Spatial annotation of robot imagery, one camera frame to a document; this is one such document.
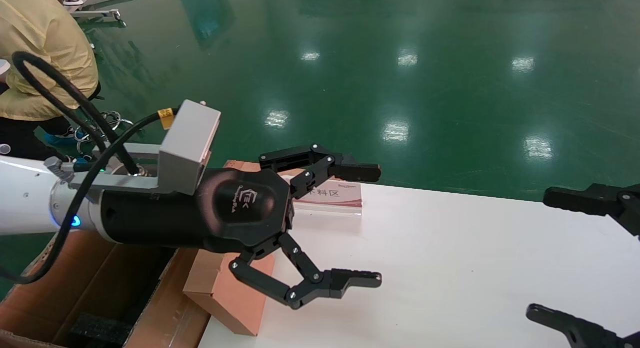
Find person in yellow coat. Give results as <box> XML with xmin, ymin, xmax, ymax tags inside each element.
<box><xmin>0</xmin><ymin>0</ymin><xmax>100</xmax><ymax>161</ymax></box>

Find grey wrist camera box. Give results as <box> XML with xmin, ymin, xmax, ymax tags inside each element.
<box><xmin>159</xmin><ymin>100</ymin><xmax>222</xmax><ymax>196</ymax></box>

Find black cable with yellow tag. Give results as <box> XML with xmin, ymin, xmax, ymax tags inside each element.
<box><xmin>0</xmin><ymin>107</ymin><xmax>176</xmax><ymax>284</ymax></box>

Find acrylic table sign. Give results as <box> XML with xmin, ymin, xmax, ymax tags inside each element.
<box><xmin>292</xmin><ymin>177</ymin><xmax>363</xmax><ymax>216</ymax></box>

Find large open cardboard box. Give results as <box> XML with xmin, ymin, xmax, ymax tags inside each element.
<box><xmin>0</xmin><ymin>230</ymin><xmax>213</xmax><ymax>348</ymax></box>

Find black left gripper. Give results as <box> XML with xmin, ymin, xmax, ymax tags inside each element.
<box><xmin>97</xmin><ymin>144</ymin><xmax>383</xmax><ymax>309</ymax></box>

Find black foam block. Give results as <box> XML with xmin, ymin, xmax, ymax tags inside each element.
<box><xmin>69</xmin><ymin>312</ymin><xmax>135</xmax><ymax>346</ymax></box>

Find small cardboard box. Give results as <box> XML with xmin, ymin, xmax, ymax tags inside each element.
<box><xmin>182</xmin><ymin>248</ymin><xmax>276</xmax><ymax>336</ymax></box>

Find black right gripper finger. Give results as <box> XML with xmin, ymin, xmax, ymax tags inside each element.
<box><xmin>526</xmin><ymin>303</ymin><xmax>640</xmax><ymax>348</ymax></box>
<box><xmin>543</xmin><ymin>183</ymin><xmax>640</xmax><ymax>237</ymax></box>

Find grey metal camera bracket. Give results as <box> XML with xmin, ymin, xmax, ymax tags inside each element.
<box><xmin>44</xmin><ymin>143</ymin><xmax>167</xmax><ymax>193</ymax></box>

